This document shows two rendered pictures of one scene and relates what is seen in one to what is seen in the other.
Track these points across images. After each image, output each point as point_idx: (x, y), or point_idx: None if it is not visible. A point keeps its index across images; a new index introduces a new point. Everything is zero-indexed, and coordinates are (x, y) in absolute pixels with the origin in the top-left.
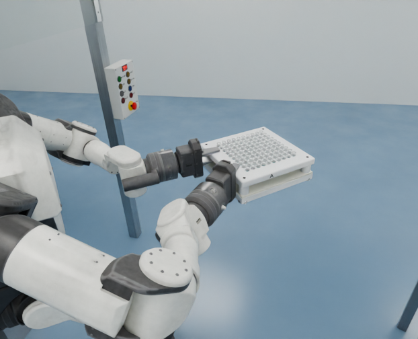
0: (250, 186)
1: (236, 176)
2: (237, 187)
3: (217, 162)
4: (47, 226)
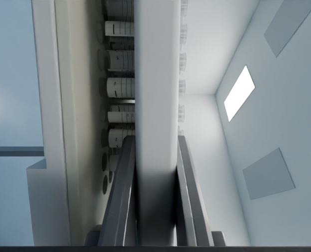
0: (106, 202)
1: (174, 244)
2: (91, 210)
3: (161, 37)
4: None
